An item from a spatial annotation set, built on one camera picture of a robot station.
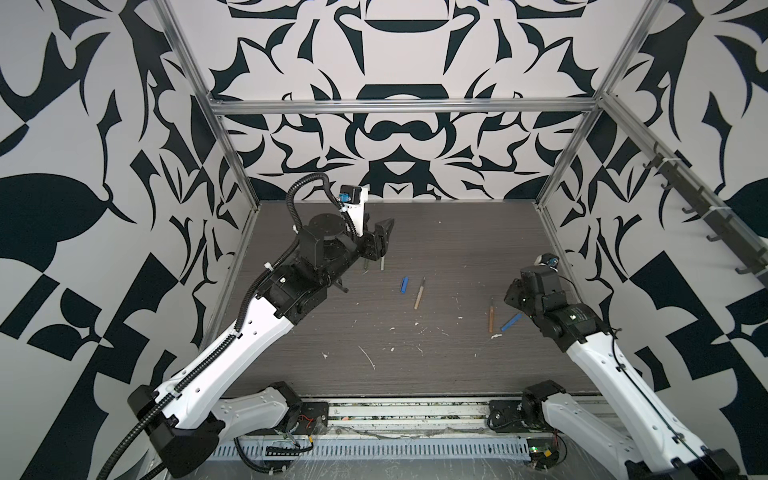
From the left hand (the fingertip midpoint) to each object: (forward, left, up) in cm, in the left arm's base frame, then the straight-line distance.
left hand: (383, 212), depth 64 cm
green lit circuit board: (-40, -36, -41) cm, 67 cm away
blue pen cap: (+5, -7, -39) cm, 40 cm away
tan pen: (+1, -11, -39) cm, 41 cm away
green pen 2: (+13, +5, -39) cm, 42 cm away
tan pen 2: (-7, -32, -38) cm, 50 cm away
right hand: (-6, -35, -23) cm, 42 cm away
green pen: (+13, 0, -39) cm, 41 cm away
